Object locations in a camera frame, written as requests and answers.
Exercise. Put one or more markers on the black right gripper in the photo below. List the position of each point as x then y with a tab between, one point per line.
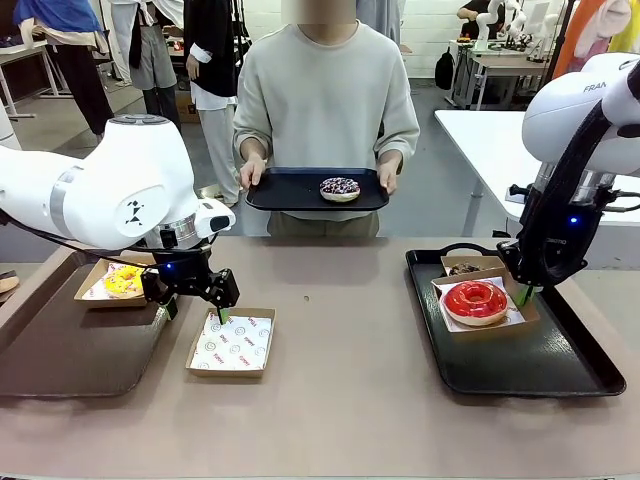
557	255

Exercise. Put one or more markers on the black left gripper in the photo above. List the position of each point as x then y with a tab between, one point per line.
185	272

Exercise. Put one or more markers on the white printed liner paper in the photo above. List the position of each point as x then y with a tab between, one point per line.
235	345
96	289
515	314

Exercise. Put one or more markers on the brown paper food box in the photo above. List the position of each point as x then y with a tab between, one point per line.
115	303
500	334
495	265
225	374

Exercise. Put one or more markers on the red glazed donut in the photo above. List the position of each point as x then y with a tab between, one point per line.
475	302

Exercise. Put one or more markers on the chocolate glazed donut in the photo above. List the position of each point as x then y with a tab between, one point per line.
465	270

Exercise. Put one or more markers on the yellow glazed sprinkle donut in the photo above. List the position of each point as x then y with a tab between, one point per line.
122	282

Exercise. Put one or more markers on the person's right forearm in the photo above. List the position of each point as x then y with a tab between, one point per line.
252	140

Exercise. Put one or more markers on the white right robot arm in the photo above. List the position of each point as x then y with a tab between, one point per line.
560	115

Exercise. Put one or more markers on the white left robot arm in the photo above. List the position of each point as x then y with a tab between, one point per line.
125	190

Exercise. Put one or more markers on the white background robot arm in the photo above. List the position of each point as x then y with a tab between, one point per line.
492	20

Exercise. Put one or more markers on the person's left forearm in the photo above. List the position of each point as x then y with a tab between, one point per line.
399	142

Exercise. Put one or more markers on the person's right hand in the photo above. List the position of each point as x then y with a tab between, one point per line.
252	175

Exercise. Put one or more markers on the person's left hand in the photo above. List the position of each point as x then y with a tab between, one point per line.
388	176

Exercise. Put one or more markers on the white side table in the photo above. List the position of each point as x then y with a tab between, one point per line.
480	145

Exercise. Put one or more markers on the tan and brown round item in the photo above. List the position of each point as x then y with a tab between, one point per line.
7	286

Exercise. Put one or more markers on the person in grey shorts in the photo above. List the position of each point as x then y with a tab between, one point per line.
150	65

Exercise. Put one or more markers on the person in beige sweater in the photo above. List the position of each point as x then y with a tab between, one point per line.
325	100

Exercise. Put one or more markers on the background work table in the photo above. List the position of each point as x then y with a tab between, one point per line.
505	62

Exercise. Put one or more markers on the person in black jacket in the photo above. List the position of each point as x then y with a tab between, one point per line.
212	55

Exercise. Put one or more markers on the black backpack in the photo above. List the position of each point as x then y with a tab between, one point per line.
445	70

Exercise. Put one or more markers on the person in dark trousers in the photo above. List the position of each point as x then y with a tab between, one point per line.
75	75

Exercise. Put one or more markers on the orange hanging cloth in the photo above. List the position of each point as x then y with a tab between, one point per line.
575	45

